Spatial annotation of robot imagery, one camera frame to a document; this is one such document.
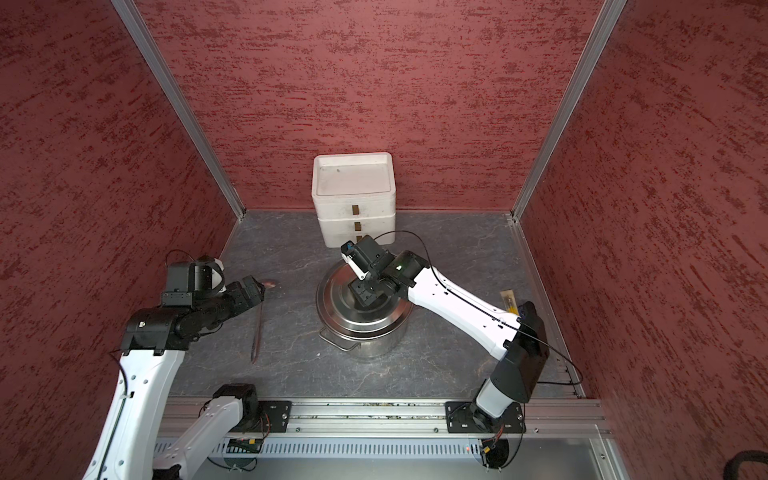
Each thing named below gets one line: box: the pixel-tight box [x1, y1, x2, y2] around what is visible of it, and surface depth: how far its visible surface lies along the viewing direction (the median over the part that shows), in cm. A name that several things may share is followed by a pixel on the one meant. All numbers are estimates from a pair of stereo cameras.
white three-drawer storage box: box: [311, 152, 396, 249], surface depth 100 cm
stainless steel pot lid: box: [316, 260, 415, 335], surface depth 73 cm
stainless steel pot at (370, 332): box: [316, 260, 414, 361], surface depth 73 cm
